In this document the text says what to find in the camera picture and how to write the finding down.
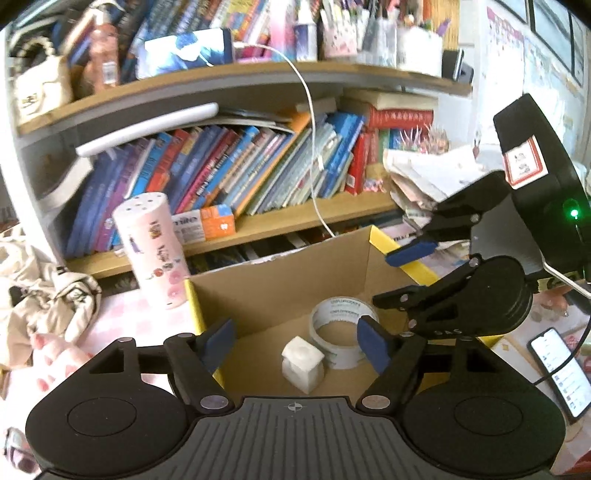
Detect row of colourful books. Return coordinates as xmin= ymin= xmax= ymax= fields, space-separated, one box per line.
xmin=65 ymin=111 xmax=386 ymax=259

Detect black smartphone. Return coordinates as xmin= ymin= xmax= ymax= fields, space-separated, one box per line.
xmin=527 ymin=327 xmax=591 ymax=423

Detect stack of papers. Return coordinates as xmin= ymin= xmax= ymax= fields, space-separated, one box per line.
xmin=383 ymin=145 xmax=502 ymax=252

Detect white and orange carton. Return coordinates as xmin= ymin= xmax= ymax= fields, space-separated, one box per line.
xmin=172 ymin=204 xmax=236 ymax=245

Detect pink checked tablecloth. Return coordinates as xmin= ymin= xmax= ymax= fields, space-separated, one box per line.
xmin=0 ymin=277 xmax=204 ymax=472

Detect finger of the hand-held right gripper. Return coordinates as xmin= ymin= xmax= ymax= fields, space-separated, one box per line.
xmin=372 ymin=256 xmax=483 ymax=340
xmin=385 ymin=170 xmax=513 ymax=267

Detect black device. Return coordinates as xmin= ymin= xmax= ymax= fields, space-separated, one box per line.
xmin=441 ymin=48 xmax=475 ymax=84

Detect thick red dictionary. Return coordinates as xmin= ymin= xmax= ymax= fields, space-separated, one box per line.
xmin=367 ymin=108 xmax=435 ymax=130

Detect pen holders on top shelf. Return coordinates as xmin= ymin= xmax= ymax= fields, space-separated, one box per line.
xmin=397 ymin=23 xmax=444 ymax=77

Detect wall chart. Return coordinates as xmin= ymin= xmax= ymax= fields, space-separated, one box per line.
xmin=475 ymin=4 xmax=578 ymax=153

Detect clear pen holder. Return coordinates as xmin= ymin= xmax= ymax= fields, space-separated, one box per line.
xmin=358 ymin=9 xmax=399 ymax=65

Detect beige cloth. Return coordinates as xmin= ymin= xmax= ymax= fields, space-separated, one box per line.
xmin=0 ymin=226 xmax=102 ymax=344

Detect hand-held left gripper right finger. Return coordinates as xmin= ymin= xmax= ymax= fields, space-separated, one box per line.
xmin=355 ymin=315 xmax=504 ymax=414

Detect white lamp bar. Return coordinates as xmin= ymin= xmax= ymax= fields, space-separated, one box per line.
xmin=75 ymin=102 xmax=219 ymax=158

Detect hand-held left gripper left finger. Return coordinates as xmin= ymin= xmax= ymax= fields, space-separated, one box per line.
xmin=88 ymin=318 xmax=237 ymax=415

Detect white cable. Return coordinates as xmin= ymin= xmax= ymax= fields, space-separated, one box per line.
xmin=233 ymin=42 xmax=338 ymax=238

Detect row of thin paperbacks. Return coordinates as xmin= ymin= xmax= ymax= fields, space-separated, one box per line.
xmin=60 ymin=0 xmax=278 ymax=70

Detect white foam cube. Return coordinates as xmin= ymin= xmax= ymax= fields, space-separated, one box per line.
xmin=281 ymin=337 xmax=325 ymax=395

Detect pink pen holder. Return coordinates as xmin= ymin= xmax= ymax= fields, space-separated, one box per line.
xmin=321 ymin=9 xmax=358 ymax=58

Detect clear tape roll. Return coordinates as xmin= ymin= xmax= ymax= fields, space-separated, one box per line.
xmin=309 ymin=298 xmax=382 ymax=371

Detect blue illustrated box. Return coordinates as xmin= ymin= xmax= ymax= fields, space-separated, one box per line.
xmin=136 ymin=28 xmax=234 ymax=79

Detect white bottle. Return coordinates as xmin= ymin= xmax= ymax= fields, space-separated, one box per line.
xmin=293 ymin=0 xmax=319 ymax=61

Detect wooden bookshelf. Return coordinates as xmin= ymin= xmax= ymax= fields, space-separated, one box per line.
xmin=7 ymin=60 xmax=474 ymax=282

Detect white quilted handbag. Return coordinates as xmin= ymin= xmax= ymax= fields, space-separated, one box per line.
xmin=9 ymin=39 xmax=75 ymax=125

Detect pink bottle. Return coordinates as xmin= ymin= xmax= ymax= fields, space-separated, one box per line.
xmin=85 ymin=14 xmax=121 ymax=93

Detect pink plush toy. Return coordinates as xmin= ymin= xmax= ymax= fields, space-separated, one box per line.
xmin=30 ymin=332 xmax=93 ymax=393

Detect pink stickered cylinder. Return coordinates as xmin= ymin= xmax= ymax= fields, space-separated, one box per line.
xmin=112 ymin=191 xmax=191 ymax=311

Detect cardboard box with yellow edges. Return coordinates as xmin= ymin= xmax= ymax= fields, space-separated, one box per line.
xmin=185 ymin=225 xmax=502 ymax=402

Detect pink spiky ornament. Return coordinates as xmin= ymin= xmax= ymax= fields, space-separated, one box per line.
xmin=402 ymin=124 xmax=451 ymax=155

